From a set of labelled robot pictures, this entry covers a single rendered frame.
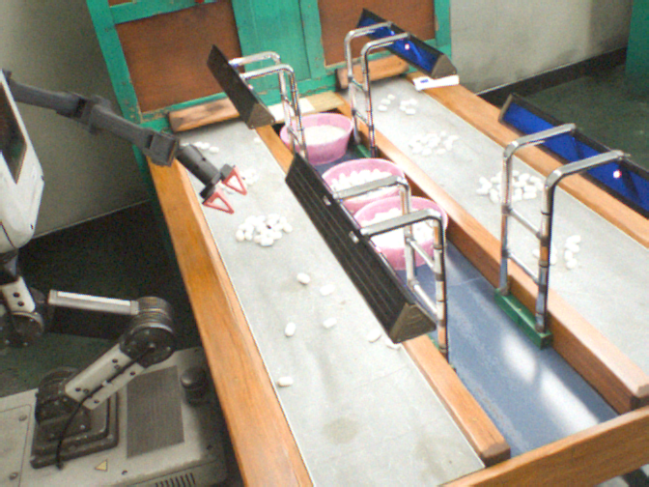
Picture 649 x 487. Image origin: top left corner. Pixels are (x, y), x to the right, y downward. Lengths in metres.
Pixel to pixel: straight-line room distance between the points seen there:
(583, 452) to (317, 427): 0.51
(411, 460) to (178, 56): 1.79
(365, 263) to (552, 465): 0.52
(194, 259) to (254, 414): 0.62
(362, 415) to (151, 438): 0.66
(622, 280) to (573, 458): 0.51
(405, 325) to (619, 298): 0.73
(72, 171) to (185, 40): 1.21
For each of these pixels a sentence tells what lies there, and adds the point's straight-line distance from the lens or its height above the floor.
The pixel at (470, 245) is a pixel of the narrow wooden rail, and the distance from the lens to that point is 1.87.
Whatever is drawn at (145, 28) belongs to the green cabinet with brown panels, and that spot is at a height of 1.17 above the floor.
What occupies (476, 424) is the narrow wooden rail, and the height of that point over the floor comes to 0.76.
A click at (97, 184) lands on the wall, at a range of 3.65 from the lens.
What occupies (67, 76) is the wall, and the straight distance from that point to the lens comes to 3.45.
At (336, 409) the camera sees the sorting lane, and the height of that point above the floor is 0.74.
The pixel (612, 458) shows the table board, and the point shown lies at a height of 0.65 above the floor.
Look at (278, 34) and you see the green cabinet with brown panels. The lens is 2.71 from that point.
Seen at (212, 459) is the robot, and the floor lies 0.46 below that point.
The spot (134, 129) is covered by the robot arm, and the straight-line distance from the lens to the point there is 1.91.
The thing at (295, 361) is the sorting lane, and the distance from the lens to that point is 1.56.
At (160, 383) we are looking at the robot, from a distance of 2.01.
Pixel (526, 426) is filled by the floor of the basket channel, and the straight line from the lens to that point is 1.50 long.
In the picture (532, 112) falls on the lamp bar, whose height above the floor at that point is 1.10.
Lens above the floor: 1.80
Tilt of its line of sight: 33 degrees down
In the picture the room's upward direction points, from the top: 10 degrees counter-clockwise
